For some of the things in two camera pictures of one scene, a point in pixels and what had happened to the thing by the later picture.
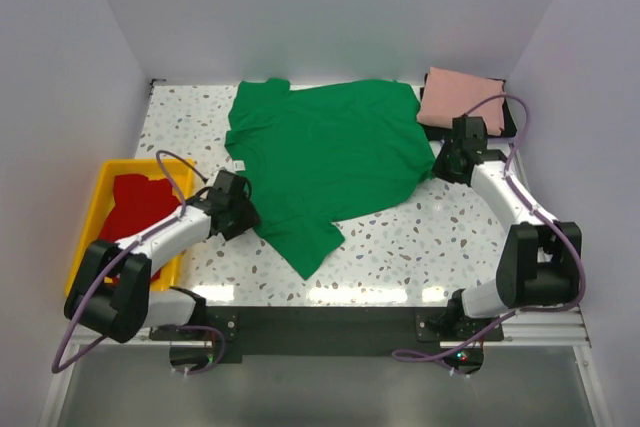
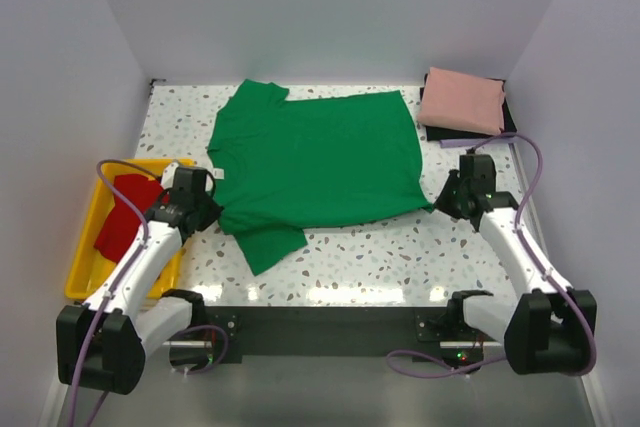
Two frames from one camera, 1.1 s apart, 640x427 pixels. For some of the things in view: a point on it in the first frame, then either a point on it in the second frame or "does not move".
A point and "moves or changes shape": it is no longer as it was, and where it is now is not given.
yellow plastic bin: x=181 y=174 does not move
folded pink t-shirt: x=451 y=94 does not move
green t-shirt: x=311 y=156 moves or changes shape
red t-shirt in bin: x=136 y=202 does not move
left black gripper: x=249 y=218 -> x=213 y=214
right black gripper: x=439 y=171 -> x=442 y=203
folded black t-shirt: x=435 y=133 does not move
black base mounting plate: x=321 y=332 does not move
